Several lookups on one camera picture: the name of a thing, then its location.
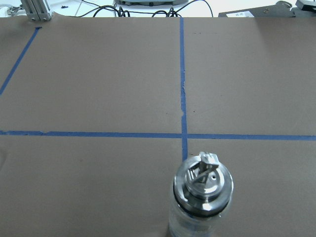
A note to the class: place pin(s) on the aluminium frame post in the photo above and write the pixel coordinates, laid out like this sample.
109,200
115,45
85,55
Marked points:
37,10

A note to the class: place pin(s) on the clear glass sauce bottle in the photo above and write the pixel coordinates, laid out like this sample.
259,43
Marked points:
200,196

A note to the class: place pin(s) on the black flat box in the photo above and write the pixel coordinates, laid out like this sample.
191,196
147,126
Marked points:
277,10

